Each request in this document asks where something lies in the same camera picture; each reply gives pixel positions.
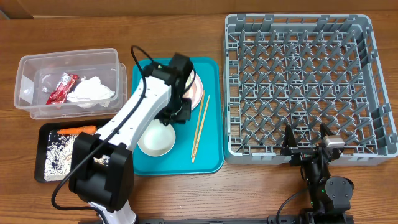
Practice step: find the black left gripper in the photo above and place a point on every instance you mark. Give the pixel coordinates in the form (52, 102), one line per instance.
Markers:
(185, 113)

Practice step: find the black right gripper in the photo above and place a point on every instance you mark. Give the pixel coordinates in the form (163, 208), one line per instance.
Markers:
(288, 147)

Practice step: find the pink shallow bowl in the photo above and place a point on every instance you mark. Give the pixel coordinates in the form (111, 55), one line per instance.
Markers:
(194, 92)

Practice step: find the white bowl with food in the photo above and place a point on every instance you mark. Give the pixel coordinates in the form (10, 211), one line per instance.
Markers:
(157, 139)

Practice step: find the orange carrot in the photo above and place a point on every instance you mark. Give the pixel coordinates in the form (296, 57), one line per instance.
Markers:
(78, 130)

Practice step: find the white napkin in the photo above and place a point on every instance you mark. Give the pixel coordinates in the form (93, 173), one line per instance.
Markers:
(89, 90)

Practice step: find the red snack wrapper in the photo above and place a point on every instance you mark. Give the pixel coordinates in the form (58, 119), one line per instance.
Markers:
(59, 95)

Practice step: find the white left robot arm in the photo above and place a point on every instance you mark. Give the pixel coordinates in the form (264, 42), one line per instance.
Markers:
(102, 172)

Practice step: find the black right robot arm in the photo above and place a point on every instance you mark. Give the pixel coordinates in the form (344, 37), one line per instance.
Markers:
(330, 196)

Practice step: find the grey dishwasher rack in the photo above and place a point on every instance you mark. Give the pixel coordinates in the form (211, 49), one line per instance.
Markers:
(302, 71)

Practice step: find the pink plate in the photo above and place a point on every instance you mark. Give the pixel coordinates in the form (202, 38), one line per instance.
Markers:
(195, 103)

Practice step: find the wooden chopstick right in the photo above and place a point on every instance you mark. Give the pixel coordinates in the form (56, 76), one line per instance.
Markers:
(202, 121)

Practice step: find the teal plastic tray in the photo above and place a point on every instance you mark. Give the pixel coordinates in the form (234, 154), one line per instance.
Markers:
(209, 157)

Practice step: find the clear plastic bin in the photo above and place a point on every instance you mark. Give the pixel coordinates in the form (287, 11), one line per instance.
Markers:
(38, 76)

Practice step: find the spilled rice and food scraps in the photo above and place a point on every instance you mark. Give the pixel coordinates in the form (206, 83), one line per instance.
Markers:
(58, 156)

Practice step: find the black tray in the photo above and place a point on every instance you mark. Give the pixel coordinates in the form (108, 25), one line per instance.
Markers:
(43, 141)

